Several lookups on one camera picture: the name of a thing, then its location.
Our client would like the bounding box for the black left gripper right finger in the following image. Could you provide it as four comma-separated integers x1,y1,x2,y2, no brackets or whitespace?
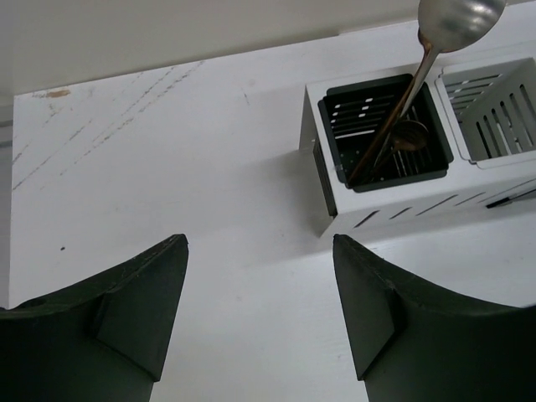
332,234,535,401

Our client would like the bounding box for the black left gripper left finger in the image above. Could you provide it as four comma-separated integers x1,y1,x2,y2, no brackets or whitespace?
1,234,188,401

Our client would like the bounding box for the small copper spoon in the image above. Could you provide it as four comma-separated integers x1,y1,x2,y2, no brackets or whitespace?
371,120,429,176

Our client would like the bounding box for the silver spoon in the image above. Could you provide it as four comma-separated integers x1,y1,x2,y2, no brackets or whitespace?
368,0,508,181

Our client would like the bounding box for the black bin in white caddy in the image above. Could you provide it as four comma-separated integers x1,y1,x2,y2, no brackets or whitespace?
317,73,455,193

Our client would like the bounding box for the grey bin in white caddy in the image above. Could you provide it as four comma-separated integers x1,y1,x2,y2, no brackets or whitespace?
435,56,535,169

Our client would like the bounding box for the white utensil caddy frame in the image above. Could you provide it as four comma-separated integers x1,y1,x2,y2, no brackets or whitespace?
300,42,535,237

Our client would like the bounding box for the aluminium rail left side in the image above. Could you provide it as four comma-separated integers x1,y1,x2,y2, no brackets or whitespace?
0,95,13,309

